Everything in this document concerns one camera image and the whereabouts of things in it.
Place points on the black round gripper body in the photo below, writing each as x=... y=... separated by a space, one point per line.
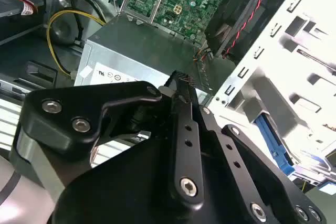
x=126 y=187

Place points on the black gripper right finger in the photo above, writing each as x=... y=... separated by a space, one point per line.
x=252 y=171

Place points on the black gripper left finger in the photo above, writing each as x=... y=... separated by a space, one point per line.
x=65 y=103

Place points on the hard disk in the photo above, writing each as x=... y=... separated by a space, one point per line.
x=273 y=142

